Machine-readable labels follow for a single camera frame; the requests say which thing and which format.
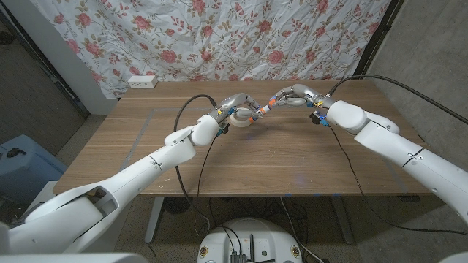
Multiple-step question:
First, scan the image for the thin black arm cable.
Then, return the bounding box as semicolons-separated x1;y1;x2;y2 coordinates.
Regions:
328;125;468;237
196;131;221;199

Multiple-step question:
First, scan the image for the white table leg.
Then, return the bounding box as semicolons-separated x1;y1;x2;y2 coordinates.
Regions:
144;196;165;244

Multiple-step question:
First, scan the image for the blue plastic bin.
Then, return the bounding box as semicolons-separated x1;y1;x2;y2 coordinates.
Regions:
0;134;69;205

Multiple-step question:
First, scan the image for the white robot chest cover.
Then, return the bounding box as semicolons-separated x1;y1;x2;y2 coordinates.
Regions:
0;252;149;263

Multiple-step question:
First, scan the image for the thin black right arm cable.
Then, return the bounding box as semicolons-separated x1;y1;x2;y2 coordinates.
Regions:
328;125;468;237

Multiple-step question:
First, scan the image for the beige masking tape roll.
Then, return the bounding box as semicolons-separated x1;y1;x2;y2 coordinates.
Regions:
229;107;255;128

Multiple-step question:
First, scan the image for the white power strip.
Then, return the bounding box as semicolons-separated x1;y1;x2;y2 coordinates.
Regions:
127;75;159;89

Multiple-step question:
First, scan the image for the white floor cable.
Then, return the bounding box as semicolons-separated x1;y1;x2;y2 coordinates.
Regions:
279;197;325;263

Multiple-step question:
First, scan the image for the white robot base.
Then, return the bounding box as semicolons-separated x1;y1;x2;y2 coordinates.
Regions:
196;218;303;263

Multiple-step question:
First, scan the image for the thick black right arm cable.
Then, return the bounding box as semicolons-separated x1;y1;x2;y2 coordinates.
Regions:
327;74;468;125

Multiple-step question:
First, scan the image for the floral backdrop cloth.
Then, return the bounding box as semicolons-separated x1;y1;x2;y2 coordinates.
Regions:
29;0;392;99

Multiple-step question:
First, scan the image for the black metal rail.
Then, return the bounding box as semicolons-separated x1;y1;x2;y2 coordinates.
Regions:
0;7;91;118

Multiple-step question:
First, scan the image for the black backdrop stand pole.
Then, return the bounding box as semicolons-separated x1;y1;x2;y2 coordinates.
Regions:
351;0;405;80

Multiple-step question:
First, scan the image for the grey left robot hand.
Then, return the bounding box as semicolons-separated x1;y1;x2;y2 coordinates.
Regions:
208;92;265;126

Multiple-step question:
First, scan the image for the black round floor fan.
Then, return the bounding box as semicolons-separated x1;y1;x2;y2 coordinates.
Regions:
162;197;194;216

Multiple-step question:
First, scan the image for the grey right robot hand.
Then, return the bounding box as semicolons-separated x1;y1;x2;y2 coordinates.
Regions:
268;83;332;110

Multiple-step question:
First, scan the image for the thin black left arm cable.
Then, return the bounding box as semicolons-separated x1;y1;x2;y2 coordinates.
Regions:
196;131;221;199

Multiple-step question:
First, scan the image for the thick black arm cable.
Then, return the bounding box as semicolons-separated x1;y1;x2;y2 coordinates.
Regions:
327;74;468;125
173;94;219;228

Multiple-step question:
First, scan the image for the orange and white glue stick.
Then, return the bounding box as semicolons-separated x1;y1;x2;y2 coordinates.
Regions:
248;104;271;123

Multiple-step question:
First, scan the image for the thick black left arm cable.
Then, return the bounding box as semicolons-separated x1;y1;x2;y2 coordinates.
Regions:
173;94;219;228

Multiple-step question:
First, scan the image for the grey table leg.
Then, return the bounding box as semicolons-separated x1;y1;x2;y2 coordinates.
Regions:
330;195;356;245

